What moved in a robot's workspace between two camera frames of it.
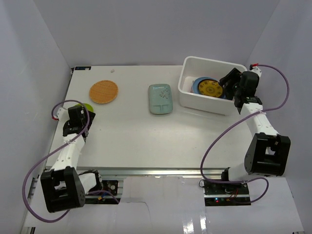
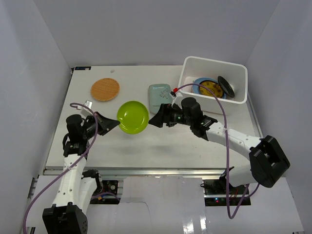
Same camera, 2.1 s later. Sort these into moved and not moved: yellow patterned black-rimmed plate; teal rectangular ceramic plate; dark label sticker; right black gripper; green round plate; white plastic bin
Moved: green round plate; right black gripper
Not moved: dark label sticker; white plastic bin; yellow patterned black-rimmed plate; teal rectangular ceramic plate
